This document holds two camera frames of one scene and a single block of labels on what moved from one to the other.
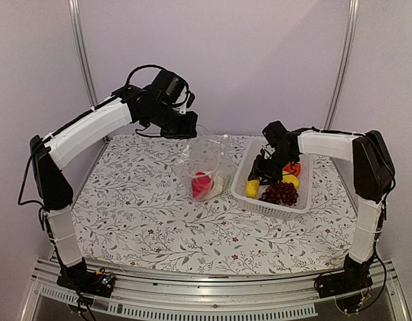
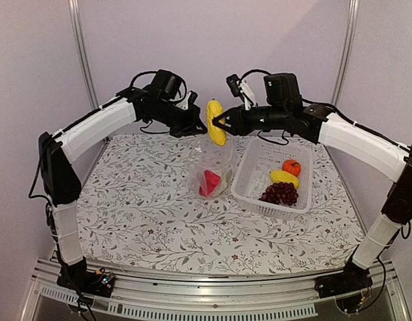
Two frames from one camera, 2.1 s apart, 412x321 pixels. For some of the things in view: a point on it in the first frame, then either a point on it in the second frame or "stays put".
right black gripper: [259, 170] -> [239, 124]
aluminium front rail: [277, 296] stays put
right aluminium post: [352, 24] stays put
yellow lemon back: [290, 178] stays put
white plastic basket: [245, 153] stays put
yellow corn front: [252, 188] -> [219, 134]
